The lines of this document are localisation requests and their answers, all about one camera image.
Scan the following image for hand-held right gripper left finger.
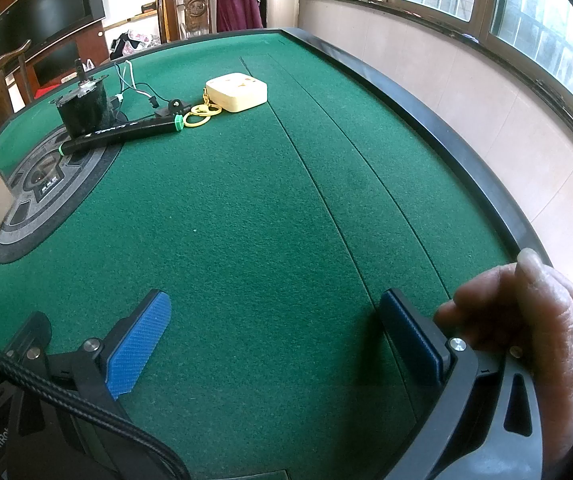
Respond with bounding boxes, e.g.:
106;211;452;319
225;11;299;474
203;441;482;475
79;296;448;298
24;289;172;426

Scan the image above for white power adapter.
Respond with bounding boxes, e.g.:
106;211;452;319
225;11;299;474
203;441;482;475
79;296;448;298
205;72;268;113

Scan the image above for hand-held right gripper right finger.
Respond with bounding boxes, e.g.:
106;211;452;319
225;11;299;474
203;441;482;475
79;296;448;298
379;287;547;480

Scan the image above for black cylindrical motor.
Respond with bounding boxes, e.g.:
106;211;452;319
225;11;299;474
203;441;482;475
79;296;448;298
49;59;112;138

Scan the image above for black braided cable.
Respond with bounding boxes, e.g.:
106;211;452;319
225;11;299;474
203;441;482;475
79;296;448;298
0;332;192;480

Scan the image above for person's right hand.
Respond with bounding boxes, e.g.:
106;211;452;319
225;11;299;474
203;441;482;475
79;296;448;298
433;247;573;467

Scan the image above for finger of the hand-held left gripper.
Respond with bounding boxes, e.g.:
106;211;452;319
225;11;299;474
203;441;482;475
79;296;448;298
1;311;52;356

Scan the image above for carved back wooden chair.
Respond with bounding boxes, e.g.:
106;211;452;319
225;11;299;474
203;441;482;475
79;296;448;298
149;0;217;43

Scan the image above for black pen with green cap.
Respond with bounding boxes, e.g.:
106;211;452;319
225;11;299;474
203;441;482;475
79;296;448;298
59;116;186;157

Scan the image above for black television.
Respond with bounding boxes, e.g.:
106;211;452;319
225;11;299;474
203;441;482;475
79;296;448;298
0;0;92;61

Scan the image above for pile of patterned clothes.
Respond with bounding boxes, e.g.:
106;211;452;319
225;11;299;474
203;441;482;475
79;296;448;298
110;30;160;60

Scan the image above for round grey table control panel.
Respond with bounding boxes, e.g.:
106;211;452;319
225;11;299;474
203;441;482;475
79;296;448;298
0;122;123;265

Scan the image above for gold keychain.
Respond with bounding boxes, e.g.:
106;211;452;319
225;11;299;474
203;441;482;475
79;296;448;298
182;87;223;129

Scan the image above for dark wooden armchair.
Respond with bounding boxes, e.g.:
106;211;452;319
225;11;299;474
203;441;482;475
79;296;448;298
0;39;34;161

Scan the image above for motor wires with black connector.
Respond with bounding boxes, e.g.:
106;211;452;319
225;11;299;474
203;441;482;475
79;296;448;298
114;59;191;117

